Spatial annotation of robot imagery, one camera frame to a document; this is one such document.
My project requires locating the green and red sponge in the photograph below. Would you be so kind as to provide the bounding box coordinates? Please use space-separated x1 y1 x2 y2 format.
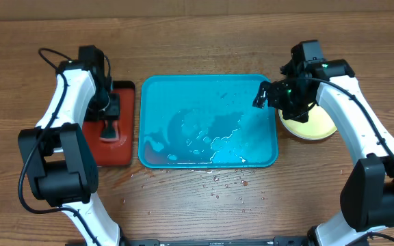
100 120 119 142

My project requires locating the yellow plate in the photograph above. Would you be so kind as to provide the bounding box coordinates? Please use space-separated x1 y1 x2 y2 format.
278 105 337 141

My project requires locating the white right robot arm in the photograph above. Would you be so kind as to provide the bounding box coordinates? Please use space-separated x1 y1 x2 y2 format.
253 59 394 245

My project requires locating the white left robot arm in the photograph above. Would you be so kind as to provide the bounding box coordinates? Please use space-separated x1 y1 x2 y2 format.
18 59 124 245

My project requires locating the red tray with black rim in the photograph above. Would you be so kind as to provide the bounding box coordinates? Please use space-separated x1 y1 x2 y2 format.
82 81 135 167

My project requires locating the blue plastic tray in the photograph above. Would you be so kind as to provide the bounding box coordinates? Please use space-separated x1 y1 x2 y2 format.
138 74 278 169

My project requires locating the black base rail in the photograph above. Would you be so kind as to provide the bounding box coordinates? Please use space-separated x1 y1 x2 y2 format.
120 236 316 246

